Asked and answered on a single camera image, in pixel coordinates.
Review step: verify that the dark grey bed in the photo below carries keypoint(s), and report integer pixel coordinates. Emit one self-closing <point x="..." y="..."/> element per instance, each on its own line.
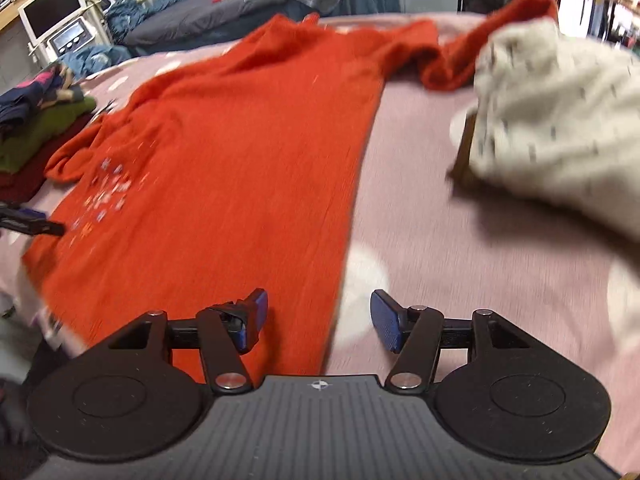
<point x="200" y="20"/>

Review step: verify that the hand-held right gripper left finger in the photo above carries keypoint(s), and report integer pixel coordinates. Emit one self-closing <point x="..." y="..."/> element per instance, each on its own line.
<point x="256" y="312"/>

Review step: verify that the blue crumpled cloth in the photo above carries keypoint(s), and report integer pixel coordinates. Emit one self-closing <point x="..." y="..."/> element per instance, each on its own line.
<point x="135" y="12"/>

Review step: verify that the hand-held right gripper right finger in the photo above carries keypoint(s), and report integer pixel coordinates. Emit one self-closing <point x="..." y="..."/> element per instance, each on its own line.
<point x="385" y="320"/>

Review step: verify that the orange knit sweater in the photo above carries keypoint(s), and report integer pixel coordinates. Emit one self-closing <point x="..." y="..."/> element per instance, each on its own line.
<point x="225" y="160"/>

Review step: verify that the cream speckled garment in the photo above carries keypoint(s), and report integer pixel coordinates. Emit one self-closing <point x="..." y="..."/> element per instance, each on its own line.
<point x="555" y="125"/>

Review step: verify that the denim cloth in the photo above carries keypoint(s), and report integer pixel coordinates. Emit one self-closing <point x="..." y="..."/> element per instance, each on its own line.
<point x="95" y="60"/>

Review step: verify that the navy patterned folded garment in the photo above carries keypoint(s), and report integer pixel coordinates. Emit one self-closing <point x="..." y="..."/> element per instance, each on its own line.
<point x="35" y="92"/>

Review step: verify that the dark red folded garment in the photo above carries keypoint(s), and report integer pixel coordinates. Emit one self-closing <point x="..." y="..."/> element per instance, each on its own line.
<point x="20" y="182"/>

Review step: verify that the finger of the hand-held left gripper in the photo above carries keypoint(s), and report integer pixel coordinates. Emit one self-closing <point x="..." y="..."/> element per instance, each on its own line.
<point x="30" y="222"/>

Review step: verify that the pink printed blanket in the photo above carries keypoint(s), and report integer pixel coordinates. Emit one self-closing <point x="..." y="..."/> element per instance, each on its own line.
<point x="475" y="270"/>

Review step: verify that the white monitor machine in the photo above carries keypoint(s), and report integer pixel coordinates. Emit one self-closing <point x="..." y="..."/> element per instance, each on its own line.
<point x="55" y="10"/>

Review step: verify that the green folded garment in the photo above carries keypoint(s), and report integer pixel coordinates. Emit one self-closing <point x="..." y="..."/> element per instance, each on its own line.
<point x="37" y="132"/>

